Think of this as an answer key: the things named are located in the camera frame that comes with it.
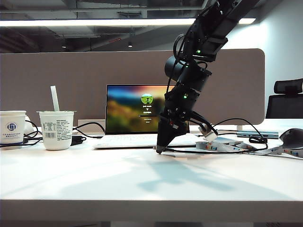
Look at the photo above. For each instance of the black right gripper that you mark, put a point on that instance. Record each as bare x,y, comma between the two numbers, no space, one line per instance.
180,114

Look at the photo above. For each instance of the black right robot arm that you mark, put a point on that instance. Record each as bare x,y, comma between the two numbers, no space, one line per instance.
189,78

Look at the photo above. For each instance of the white laptop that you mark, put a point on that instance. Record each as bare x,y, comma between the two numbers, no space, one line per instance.
123,111

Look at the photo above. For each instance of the black power adapter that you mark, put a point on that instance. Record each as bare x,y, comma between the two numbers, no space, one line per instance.
78,140

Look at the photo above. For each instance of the black ceiling spotlight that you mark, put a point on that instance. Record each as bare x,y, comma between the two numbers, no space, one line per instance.
129,44

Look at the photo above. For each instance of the blue-grey USB hub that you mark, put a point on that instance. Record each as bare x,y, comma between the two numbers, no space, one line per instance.
270,134

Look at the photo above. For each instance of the white drink cup green lid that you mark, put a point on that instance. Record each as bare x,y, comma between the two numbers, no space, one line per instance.
58,139

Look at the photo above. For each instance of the black office chair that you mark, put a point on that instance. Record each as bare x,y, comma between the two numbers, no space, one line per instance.
284,106

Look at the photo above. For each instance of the white drinking straw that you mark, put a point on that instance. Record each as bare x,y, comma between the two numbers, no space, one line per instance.
55,99

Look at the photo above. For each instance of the dark grey computer mouse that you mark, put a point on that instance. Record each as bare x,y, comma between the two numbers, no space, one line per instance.
293,138

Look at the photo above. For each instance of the ceiling light strip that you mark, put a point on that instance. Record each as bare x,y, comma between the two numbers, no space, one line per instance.
94,22

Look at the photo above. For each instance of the paper cup with blue logo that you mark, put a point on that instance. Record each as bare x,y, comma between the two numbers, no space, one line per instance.
11,134

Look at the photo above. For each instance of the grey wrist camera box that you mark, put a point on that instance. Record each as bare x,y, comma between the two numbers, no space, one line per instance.
208,133

